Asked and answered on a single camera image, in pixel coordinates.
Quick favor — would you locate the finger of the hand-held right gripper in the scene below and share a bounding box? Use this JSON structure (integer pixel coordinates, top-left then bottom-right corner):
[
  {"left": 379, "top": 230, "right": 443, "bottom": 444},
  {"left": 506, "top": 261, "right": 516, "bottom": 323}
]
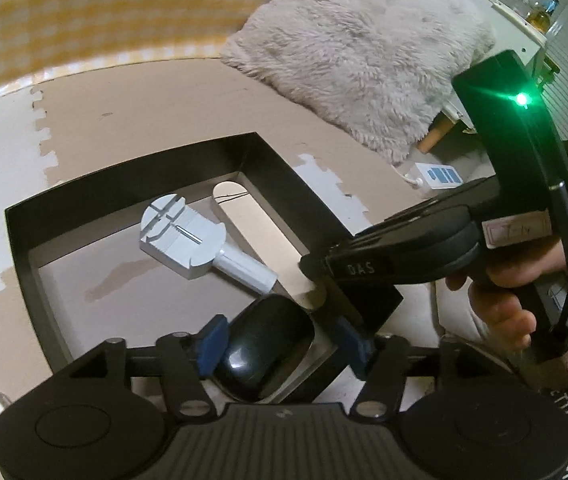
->
[{"left": 298, "top": 245, "right": 338, "bottom": 282}]

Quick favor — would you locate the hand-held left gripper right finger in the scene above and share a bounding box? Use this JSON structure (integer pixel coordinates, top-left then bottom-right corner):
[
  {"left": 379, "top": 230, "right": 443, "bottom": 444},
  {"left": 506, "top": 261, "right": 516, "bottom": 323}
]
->
[{"left": 336, "top": 320, "right": 520, "bottom": 421}]

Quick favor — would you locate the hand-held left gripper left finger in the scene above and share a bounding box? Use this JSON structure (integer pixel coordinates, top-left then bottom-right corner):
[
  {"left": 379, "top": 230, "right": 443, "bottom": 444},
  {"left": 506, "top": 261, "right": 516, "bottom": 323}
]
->
[{"left": 71, "top": 314, "right": 229, "bottom": 421}]

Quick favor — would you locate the black glossy earbud case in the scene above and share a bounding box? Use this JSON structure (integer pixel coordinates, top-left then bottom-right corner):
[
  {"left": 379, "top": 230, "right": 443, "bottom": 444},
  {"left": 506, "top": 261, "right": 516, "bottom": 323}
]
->
[{"left": 212, "top": 294, "right": 315, "bottom": 403}]

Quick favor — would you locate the black rectangular tray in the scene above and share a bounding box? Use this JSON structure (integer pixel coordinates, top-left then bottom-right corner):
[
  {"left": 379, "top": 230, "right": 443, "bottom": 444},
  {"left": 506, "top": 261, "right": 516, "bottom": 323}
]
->
[{"left": 4, "top": 131, "right": 405, "bottom": 403}]

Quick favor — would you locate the grey watch link remover tool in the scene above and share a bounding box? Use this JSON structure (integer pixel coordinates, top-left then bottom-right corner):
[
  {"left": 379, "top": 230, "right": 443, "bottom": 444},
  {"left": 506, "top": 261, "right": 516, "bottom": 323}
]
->
[{"left": 138, "top": 195, "right": 279, "bottom": 295}]

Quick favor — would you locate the person's right hand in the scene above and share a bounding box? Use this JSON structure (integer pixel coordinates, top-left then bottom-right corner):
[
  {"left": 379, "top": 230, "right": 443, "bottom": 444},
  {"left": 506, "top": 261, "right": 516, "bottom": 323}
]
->
[{"left": 445, "top": 224, "right": 568, "bottom": 352}]

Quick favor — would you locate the white power strip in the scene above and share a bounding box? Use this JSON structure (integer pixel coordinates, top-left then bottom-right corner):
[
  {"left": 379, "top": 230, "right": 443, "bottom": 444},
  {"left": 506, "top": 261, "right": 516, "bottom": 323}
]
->
[{"left": 404, "top": 161, "right": 462, "bottom": 192}]

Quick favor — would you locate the fluffy white pillow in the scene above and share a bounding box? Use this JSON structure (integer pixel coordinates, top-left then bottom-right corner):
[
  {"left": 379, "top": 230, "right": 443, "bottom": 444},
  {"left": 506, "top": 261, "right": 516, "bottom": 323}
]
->
[{"left": 221, "top": 0, "right": 496, "bottom": 166}]

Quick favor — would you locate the white side table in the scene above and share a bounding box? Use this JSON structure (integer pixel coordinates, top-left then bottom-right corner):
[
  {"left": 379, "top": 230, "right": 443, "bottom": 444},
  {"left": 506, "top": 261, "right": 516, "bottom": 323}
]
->
[{"left": 416, "top": 0, "right": 565, "bottom": 156}]

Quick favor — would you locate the beige and white foam mat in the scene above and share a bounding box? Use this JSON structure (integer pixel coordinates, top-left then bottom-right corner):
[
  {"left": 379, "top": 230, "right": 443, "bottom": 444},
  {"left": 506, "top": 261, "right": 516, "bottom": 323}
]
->
[{"left": 0, "top": 55, "right": 465, "bottom": 461}]

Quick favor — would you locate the amber glass bottle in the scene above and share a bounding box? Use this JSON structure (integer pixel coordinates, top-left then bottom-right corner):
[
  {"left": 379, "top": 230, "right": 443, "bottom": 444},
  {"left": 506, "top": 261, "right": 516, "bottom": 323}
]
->
[{"left": 525, "top": 0, "right": 553, "bottom": 32}]

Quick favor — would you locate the yellow checked blanket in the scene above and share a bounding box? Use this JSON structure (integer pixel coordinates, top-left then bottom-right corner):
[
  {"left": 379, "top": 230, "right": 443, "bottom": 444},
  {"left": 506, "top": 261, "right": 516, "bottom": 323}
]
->
[{"left": 0, "top": 0, "right": 299, "bottom": 111}]

